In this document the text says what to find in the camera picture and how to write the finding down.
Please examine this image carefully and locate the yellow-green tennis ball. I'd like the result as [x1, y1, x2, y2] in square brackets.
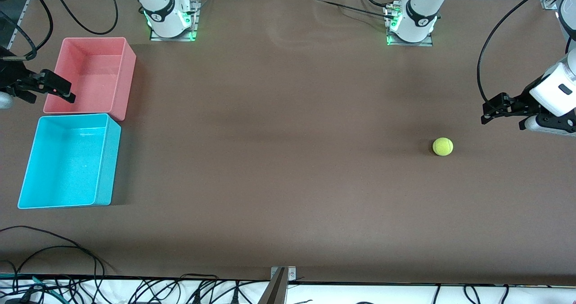
[432, 137, 454, 157]

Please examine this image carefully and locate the pink plastic bin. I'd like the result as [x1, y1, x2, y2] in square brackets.
[43, 37, 137, 122]

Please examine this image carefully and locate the blue plastic bin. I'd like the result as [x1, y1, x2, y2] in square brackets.
[18, 113, 122, 209]

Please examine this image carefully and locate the brown table cover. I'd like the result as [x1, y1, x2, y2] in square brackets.
[0, 0, 576, 286]

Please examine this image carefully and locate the dark metal pole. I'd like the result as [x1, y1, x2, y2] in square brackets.
[256, 268, 288, 304]

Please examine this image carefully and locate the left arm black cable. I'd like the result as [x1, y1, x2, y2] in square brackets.
[477, 0, 568, 113]

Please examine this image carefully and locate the aluminium frame rail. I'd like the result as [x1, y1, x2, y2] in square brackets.
[7, 0, 36, 49]

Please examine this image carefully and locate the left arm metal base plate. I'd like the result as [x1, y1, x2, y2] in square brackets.
[386, 2, 435, 47]

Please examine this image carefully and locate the right arm black hanging cable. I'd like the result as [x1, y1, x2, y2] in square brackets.
[45, 0, 119, 35]

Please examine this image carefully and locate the black arched cable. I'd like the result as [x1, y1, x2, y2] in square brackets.
[13, 245, 99, 295]

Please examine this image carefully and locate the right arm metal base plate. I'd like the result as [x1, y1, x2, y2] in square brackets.
[150, 0, 201, 42]

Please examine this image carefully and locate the long black looping cable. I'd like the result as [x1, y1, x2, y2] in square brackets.
[0, 226, 106, 280]

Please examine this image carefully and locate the black cable to arm base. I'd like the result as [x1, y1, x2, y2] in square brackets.
[315, 0, 396, 20]

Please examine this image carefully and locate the black cable with small loop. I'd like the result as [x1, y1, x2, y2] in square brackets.
[463, 285, 483, 304]

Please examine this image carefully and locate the teal cable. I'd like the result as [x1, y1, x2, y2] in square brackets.
[0, 275, 59, 304]

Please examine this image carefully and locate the black cable with plug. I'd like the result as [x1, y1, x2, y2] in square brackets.
[180, 273, 225, 304]
[225, 279, 270, 304]

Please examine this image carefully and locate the silver metal mount bracket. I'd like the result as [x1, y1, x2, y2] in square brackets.
[270, 266, 297, 282]

